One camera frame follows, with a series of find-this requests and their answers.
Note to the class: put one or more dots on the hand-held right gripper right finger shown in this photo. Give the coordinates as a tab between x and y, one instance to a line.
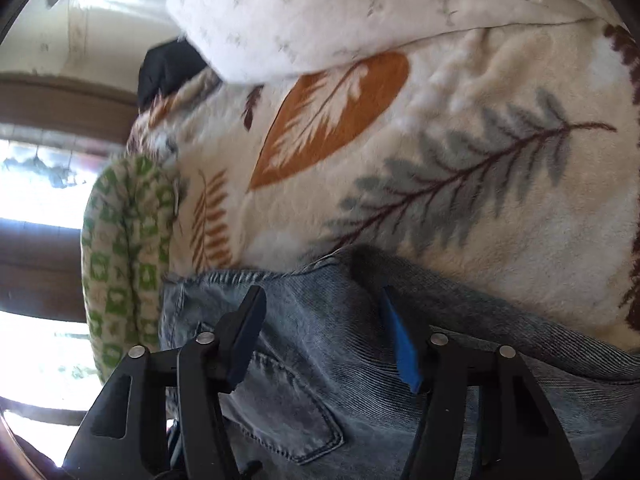
402	350

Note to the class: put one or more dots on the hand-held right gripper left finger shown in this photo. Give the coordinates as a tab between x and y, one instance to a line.
245	330

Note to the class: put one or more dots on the blue denim pants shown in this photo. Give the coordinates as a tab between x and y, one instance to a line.
325	335

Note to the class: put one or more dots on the green patterned folded quilt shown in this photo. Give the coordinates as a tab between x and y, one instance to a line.
125	240

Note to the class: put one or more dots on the cream leaf-print blanket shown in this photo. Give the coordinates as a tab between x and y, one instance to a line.
450	110

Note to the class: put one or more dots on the black cloth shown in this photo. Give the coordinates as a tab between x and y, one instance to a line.
165	70

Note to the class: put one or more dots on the wooden door with glass panel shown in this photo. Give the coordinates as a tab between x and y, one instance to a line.
50	105

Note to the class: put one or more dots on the white sprig-print pillow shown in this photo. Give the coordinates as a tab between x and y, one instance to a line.
325	0

